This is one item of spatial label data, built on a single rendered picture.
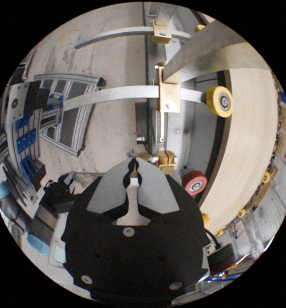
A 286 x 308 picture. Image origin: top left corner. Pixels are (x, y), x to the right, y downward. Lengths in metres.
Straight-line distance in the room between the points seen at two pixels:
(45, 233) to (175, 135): 0.64
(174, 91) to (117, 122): 0.95
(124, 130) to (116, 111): 0.23
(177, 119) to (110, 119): 0.79
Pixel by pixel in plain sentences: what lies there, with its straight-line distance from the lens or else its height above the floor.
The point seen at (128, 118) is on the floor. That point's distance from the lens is 1.12.
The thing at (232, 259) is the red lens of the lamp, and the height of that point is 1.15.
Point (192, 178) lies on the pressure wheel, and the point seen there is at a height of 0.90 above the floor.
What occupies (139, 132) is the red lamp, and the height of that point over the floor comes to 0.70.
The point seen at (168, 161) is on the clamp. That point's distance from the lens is 0.29.
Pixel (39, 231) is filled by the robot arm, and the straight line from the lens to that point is 0.32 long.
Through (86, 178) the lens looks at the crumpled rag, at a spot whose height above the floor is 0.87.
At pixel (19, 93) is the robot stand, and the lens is 0.44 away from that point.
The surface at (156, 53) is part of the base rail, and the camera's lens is 0.47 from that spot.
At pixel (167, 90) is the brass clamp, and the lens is 0.25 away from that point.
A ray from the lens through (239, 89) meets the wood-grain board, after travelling 0.36.
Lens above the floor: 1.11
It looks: 62 degrees down
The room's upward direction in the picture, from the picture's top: 175 degrees clockwise
